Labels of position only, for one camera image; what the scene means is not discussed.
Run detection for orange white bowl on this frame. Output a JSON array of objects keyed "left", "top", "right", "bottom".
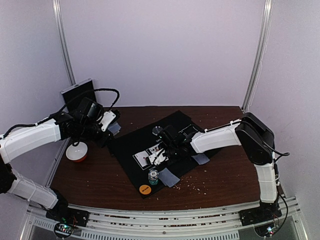
[{"left": 65, "top": 142, "right": 88, "bottom": 163}]

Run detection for dealt playing card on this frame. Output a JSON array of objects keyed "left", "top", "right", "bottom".
[
  {"left": 163, "top": 172, "right": 180, "bottom": 188},
  {"left": 158, "top": 168, "right": 180, "bottom": 188},
  {"left": 192, "top": 153, "right": 210, "bottom": 165}
]

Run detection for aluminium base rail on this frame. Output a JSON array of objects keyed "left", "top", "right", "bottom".
[{"left": 23, "top": 196, "right": 305, "bottom": 240}]

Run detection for aluminium poker chip case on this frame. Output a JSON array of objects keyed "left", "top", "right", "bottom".
[{"left": 60, "top": 78, "right": 97, "bottom": 112}]

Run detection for clear dealer button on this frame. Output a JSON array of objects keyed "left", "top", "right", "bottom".
[{"left": 152, "top": 126, "right": 163, "bottom": 136}]

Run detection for queen face card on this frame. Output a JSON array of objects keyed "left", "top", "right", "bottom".
[{"left": 146, "top": 145, "right": 163, "bottom": 157}]

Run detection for black poker mat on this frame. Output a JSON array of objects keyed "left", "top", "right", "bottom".
[{"left": 108, "top": 110, "right": 220, "bottom": 198}]

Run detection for aluminium frame post left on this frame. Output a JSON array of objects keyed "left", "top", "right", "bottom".
[{"left": 52, "top": 0, "right": 76, "bottom": 86}]

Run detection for blue playing card deck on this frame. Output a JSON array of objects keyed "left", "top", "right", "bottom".
[{"left": 107, "top": 122, "right": 122, "bottom": 136}]

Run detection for orange big blind button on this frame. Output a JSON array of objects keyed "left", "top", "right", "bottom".
[{"left": 138, "top": 184, "right": 152, "bottom": 195}]

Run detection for ace of diamonds card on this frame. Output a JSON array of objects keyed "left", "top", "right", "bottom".
[{"left": 132, "top": 151, "right": 151, "bottom": 169}]

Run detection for aluminium frame post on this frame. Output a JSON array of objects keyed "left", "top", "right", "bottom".
[
  {"left": 52, "top": 0, "right": 76, "bottom": 86},
  {"left": 241, "top": 0, "right": 274, "bottom": 113}
]

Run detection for aluminium frame post right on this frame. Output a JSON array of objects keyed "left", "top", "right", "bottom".
[{"left": 241, "top": 0, "right": 274, "bottom": 113}]

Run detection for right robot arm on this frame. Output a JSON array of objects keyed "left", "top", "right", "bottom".
[{"left": 146, "top": 112, "right": 278, "bottom": 221}]

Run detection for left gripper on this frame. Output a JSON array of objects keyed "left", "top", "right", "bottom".
[{"left": 79, "top": 121, "right": 114, "bottom": 148}]

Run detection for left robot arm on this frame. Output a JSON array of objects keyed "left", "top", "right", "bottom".
[{"left": 0, "top": 97, "right": 120, "bottom": 222}]

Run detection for black braided cable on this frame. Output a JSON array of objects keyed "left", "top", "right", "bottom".
[{"left": 49, "top": 87, "right": 120, "bottom": 118}]

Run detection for multicolour poker chip stack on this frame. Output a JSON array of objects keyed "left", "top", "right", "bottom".
[{"left": 148, "top": 169, "right": 159, "bottom": 186}]

